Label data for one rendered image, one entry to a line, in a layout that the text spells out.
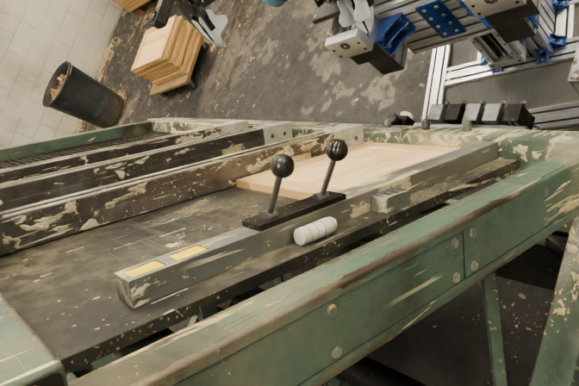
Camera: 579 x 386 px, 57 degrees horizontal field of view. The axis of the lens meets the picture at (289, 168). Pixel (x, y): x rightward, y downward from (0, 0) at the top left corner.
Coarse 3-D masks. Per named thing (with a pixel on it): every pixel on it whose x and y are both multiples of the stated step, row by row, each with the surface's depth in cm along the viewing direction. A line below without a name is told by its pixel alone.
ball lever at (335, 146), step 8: (328, 144) 89; (336, 144) 88; (344, 144) 88; (328, 152) 88; (336, 152) 88; (344, 152) 88; (336, 160) 89; (328, 168) 91; (328, 176) 92; (320, 192) 95
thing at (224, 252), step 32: (448, 160) 116; (480, 160) 124; (352, 192) 100; (288, 224) 88; (160, 256) 78; (192, 256) 77; (224, 256) 80; (256, 256) 84; (128, 288) 71; (160, 288) 73
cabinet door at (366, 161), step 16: (368, 144) 157; (384, 144) 154; (400, 144) 151; (304, 160) 144; (320, 160) 142; (352, 160) 138; (368, 160) 136; (384, 160) 134; (400, 160) 132; (416, 160) 130; (256, 176) 133; (272, 176) 131; (304, 176) 128; (320, 176) 126; (336, 176) 124; (352, 176) 122; (368, 176) 121; (288, 192) 116; (304, 192) 112
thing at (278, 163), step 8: (272, 160) 81; (280, 160) 80; (288, 160) 81; (272, 168) 81; (280, 168) 80; (288, 168) 80; (280, 176) 81; (288, 176) 82; (280, 184) 84; (272, 192) 85; (272, 200) 85; (272, 208) 86; (264, 216) 87; (272, 216) 87
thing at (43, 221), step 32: (352, 128) 158; (224, 160) 130; (256, 160) 136; (96, 192) 111; (128, 192) 115; (160, 192) 119; (192, 192) 125; (0, 224) 99; (32, 224) 103; (64, 224) 106; (96, 224) 111
